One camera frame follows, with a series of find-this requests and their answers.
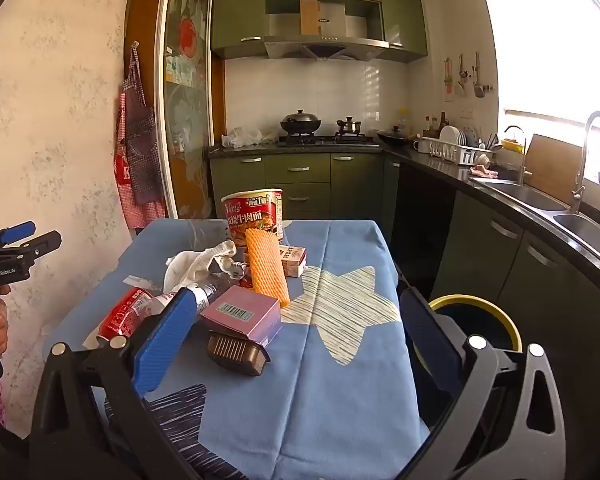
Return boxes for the dark sauce bottles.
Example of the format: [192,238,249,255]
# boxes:
[422,111,451,138]

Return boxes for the crumpled plastic bags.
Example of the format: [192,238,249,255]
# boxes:
[221,126,281,150]

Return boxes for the green wall cabinets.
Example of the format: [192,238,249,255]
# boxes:
[211,0,428,63]

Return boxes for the black bin with yellow rim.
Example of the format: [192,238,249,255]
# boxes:
[427,294,523,361]

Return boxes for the clear plastic bottle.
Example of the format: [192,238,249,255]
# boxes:
[195,260,248,311]

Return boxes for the red checked apron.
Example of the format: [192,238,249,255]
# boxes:
[114,92,168,233]

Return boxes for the red instant noodle cup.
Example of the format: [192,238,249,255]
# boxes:
[221,188,284,248]

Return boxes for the stainless steel range hood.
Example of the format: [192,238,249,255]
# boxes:
[264,0,391,63]

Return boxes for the pink cardboard box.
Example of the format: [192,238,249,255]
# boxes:
[199,286,282,348]

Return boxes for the white paper towel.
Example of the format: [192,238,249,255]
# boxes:
[164,240,238,293]

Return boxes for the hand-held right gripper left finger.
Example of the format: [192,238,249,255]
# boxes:
[29,287,206,480]

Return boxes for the black frying pan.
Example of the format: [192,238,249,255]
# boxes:
[377,129,413,147]

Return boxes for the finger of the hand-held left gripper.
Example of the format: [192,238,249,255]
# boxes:
[2,231,62,261]
[0,221,35,251]

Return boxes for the white dish rack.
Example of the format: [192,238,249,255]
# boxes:
[422,135,496,167]

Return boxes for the orange foam fruit net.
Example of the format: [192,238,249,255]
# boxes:
[244,228,291,308]

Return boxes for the clear bottle with red label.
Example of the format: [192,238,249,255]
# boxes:
[96,285,181,343]

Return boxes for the wooden cutting board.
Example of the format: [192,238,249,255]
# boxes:
[522,134,588,206]

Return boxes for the green base cabinets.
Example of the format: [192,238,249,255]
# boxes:
[209,152,600,411]

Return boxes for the printed glass sliding door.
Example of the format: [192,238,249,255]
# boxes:
[155,0,216,221]

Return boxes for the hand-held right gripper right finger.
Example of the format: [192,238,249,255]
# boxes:
[399,287,567,480]

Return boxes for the black wok with lid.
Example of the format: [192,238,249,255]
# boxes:
[280,109,323,136]

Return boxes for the bright window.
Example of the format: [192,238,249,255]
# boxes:
[480,0,600,181]

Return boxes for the stainless steel double sink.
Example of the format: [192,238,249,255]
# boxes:
[480,179,600,281]

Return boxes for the brown ribbed plastic tray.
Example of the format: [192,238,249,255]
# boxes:
[206,329,272,377]

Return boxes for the purple checked apron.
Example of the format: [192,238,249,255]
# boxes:
[122,45,163,206]

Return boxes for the tall curved steel faucet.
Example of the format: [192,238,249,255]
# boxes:
[570,111,600,213]

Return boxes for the brown cardboard piece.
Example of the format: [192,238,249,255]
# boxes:
[300,0,323,36]

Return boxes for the small white orange carton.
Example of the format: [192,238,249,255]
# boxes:
[278,246,308,278]

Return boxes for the yellow container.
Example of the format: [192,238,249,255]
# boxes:
[502,125,526,155]

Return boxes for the small steel faucet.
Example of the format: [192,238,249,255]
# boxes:
[517,150,533,186]

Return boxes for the black gas stove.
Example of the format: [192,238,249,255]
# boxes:
[277,132,381,147]

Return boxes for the blue printed tablecloth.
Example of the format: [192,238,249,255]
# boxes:
[42,217,431,480]

